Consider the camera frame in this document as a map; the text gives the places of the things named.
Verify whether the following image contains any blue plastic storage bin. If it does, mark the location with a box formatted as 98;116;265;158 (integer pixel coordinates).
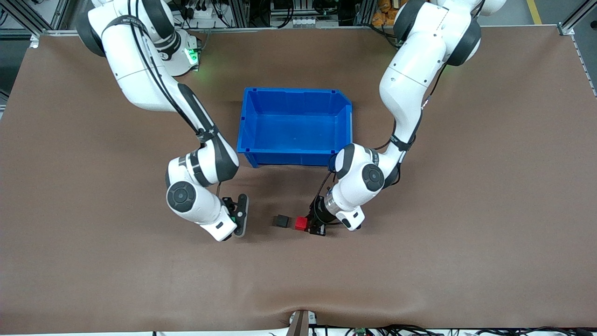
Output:
236;87;354;168

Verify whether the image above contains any brown table mat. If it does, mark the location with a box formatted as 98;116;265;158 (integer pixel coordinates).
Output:
0;27;597;335

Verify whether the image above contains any white power strip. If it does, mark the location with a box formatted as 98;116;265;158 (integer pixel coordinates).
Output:
186;4;216;20

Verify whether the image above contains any orange snack bag pile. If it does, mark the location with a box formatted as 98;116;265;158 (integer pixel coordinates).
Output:
372;0;403;27

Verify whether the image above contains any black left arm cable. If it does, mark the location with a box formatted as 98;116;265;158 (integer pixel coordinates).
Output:
316;70;448;207

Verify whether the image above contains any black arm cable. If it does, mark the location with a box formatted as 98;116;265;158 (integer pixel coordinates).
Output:
316;70;448;207
127;0;225;202

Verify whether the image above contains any brown camera mount post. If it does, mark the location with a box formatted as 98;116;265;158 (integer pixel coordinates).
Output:
288;309;319;336

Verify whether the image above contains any black cable bundle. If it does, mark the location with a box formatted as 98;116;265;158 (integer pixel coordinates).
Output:
345;324;597;336

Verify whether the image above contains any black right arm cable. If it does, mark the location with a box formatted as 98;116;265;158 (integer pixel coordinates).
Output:
127;0;225;202

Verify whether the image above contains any aluminium table edge rail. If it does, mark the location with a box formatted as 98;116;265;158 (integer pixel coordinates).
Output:
30;27;397;36

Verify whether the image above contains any aluminium corner frame post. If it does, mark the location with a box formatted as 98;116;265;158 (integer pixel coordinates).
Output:
557;0;597;36
0;0;53;48

